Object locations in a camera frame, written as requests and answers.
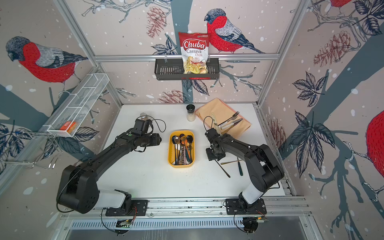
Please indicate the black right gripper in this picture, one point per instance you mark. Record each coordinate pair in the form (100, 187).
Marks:
(210, 157)

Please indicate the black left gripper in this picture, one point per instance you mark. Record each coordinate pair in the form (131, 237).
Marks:
(156, 139)

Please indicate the gold spoon long handle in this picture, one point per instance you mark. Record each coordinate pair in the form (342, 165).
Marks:
(230, 162)

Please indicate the black metal spoon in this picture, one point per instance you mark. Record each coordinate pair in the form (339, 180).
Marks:
(190, 140)

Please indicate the yellow plastic storage box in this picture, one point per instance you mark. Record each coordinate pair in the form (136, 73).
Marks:
(171, 148)

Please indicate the orange plastic spoon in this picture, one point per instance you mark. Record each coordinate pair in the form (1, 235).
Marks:
(186, 150)

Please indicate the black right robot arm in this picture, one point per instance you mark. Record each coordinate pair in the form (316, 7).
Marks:
(263, 167)

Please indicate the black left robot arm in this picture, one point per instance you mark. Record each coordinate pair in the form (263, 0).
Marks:
(78, 189)

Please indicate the orange box on shelf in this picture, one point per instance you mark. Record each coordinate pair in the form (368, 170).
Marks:
(68, 127)

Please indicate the clear glass spice jar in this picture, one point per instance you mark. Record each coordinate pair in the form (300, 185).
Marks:
(143, 116)

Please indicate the knife on napkin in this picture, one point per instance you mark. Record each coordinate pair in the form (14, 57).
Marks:
(230, 125)

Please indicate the dark fork on napkin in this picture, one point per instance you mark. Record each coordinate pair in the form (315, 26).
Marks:
(233, 117)

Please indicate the red Chuba chips bag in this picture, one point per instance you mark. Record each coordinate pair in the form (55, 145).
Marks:
(195, 52)

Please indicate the cream handled knife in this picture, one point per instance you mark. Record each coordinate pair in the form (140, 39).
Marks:
(215, 125)

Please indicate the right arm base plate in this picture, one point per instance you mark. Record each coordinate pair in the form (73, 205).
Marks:
(236, 206)

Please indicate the black wire wall basket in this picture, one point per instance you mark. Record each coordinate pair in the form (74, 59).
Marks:
(174, 69)

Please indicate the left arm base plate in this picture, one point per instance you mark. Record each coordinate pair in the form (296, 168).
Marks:
(129, 208)

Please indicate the white wire wall shelf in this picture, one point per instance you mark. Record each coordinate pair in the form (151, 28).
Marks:
(79, 104)

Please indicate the wire hook rack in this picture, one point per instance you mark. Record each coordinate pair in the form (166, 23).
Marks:
(29, 149)

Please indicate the aluminium front rail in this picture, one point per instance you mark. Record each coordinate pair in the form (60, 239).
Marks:
(213, 207)

